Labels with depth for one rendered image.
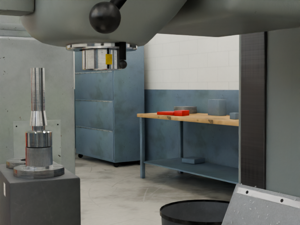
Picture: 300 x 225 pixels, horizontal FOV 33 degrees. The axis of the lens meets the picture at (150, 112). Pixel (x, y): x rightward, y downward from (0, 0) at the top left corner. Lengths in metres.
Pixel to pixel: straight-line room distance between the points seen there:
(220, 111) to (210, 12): 5.77
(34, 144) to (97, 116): 7.42
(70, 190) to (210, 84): 6.17
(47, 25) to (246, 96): 0.49
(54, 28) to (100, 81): 7.66
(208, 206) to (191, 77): 4.59
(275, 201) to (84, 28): 0.50
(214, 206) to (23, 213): 2.08
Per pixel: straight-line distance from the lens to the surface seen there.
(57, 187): 0.89
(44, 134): 0.92
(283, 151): 0.90
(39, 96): 0.92
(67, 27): 0.55
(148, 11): 0.57
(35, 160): 0.92
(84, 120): 8.77
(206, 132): 7.10
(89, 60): 0.61
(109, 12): 0.48
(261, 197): 0.93
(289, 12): 0.66
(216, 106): 6.41
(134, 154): 8.10
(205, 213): 2.90
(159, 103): 7.99
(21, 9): 0.57
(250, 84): 0.94
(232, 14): 0.61
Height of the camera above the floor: 1.26
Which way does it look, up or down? 3 degrees down
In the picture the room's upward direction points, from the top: straight up
